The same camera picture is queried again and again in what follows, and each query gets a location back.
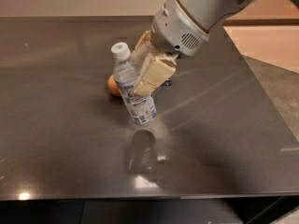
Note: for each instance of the orange fruit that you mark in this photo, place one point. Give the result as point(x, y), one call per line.
point(112, 87)

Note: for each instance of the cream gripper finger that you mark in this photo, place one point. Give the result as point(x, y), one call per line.
point(143, 54)
point(155, 70)

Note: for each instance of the clear plastic water bottle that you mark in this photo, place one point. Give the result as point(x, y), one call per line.
point(141, 109)

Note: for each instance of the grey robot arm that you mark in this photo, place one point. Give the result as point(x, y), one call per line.
point(209, 13)

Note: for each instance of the dark blue snack packet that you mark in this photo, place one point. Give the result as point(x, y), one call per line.
point(167, 83)

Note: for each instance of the grey robot gripper body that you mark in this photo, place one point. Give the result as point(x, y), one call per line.
point(177, 29)

